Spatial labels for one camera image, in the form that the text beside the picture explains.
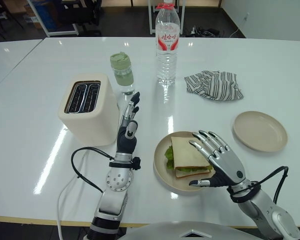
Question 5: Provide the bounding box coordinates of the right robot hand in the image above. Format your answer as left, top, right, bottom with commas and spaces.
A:
188, 129, 251, 189

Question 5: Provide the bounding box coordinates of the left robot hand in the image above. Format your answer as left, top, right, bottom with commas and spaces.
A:
114, 91, 141, 163

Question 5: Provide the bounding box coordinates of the bread slice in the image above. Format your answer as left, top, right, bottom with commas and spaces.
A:
170, 136, 214, 171
174, 168, 214, 179

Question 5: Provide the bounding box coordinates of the cream toaster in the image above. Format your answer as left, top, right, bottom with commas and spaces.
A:
57, 72, 121, 147

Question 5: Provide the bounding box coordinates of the beige round plate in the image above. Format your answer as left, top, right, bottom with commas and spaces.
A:
152, 130, 216, 192
232, 110, 289, 153

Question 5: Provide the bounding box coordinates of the green lettuce leaf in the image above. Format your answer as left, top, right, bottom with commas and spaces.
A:
164, 145, 214, 174

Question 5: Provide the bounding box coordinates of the glass bottle with green lid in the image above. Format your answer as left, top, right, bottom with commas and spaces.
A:
109, 51, 136, 96

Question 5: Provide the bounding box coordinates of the robot body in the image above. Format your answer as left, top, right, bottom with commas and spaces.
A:
121, 220, 264, 240

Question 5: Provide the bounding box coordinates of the striped cloth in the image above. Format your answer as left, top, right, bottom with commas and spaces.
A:
184, 70, 245, 102

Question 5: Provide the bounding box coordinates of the clear plastic water bottle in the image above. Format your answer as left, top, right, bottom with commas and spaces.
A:
154, 2, 180, 85

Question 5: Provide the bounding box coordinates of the black office chair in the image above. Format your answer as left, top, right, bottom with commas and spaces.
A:
56, 0, 103, 37

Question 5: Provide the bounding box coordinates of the black cable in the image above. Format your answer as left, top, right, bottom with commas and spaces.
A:
251, 165, 290, 204
70, 146, 116, 194

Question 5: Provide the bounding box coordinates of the white cord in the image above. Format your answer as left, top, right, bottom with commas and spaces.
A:
56, 149, 89, 240

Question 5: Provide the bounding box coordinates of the white metal frame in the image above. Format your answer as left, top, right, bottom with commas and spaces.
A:
26, 0, 80, 38

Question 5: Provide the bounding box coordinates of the power strip with cables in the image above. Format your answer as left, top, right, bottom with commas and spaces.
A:
189, 24, 225, 38

